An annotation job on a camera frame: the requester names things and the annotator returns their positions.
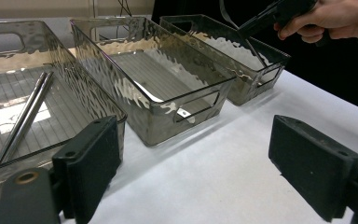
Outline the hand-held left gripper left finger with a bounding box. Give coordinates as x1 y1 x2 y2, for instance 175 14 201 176
51 115 122 224

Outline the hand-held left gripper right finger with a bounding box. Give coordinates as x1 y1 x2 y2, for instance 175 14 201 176
268 114 358 222

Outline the smoky clear plastic bin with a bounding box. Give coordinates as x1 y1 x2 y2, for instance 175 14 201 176
0 20 129 206
159 13 292 106
69 16 238 147

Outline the metal chopstick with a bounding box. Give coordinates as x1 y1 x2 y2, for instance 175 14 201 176
0 71 48 203
0 71 54 203

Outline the white table cover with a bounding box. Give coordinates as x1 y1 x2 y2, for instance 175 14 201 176
59 69 358 224

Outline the thin grey right gripper cable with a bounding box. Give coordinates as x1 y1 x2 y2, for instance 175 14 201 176
219 0 241 30

